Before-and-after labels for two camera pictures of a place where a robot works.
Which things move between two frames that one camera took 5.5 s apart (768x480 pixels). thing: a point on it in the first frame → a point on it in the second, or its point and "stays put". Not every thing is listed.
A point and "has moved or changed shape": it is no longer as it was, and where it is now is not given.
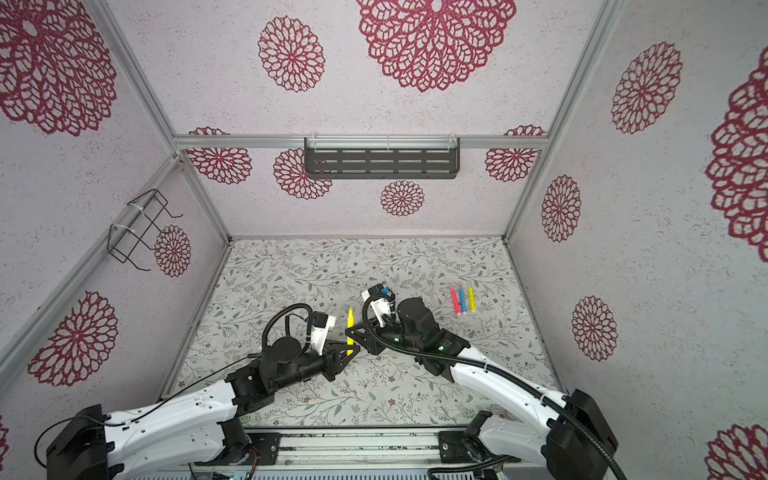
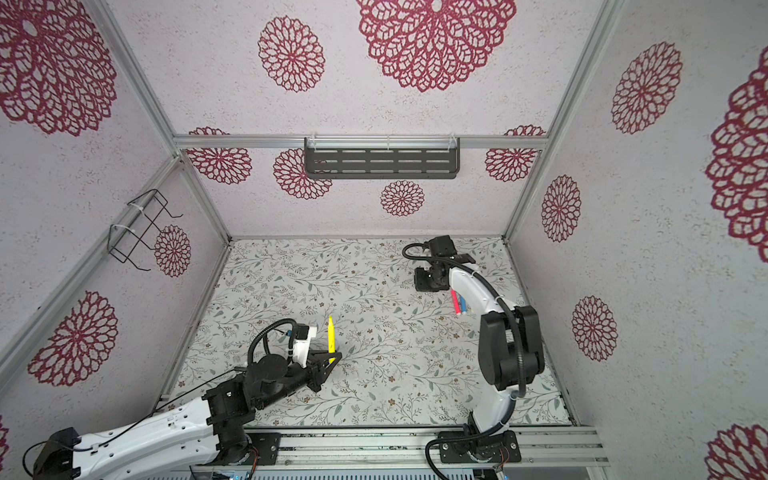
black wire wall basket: [123, 241] stays put
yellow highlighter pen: [350, 324] has moved or changed shape
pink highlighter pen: [455, 299] stays put
